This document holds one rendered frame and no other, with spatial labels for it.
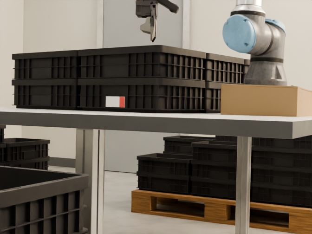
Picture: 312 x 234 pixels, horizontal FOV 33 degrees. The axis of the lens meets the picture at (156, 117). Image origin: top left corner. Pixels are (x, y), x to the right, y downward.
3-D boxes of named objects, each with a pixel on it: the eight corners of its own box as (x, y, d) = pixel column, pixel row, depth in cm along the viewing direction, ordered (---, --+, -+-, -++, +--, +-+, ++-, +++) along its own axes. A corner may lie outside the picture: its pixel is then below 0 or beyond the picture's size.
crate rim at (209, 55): (245, 64, 226) (245, 58, 226) (207, 58, 202) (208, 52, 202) (169, 66, 250) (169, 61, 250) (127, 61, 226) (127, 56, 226)
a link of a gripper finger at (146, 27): (139, 40, 209) (140, 18, 211) (154, 41, 209) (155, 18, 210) (138, 37, 206) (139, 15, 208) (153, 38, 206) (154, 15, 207)
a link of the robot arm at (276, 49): (290, 60, 189) (292, 22, 189) (270, 56, 179) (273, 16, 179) (261, 61, 197) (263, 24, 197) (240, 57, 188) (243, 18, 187)
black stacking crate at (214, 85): (244, 113, 226) (245, 84, 226) (206, 113, 203) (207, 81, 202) (168, 110, 251) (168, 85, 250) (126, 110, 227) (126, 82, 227)
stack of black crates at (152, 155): (206, 189, 372) (206, 156, 371) (188, 195, 345) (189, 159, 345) (155, 184, 390) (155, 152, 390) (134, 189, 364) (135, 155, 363)
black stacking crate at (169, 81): (206, 113, 203) (207, 81, 202) (158, 113, 179) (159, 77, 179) (126, 110, 227) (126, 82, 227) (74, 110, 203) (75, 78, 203)
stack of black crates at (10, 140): (15, 187, 360) (16, 137, 359) (50, 192, 346) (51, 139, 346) (-31, 196, 325) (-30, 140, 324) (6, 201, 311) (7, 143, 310)
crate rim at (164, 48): (207, 58, 202) (208, 52, 202) (159, 51, 178) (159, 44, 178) (127, 61, 226) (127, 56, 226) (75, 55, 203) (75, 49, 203)
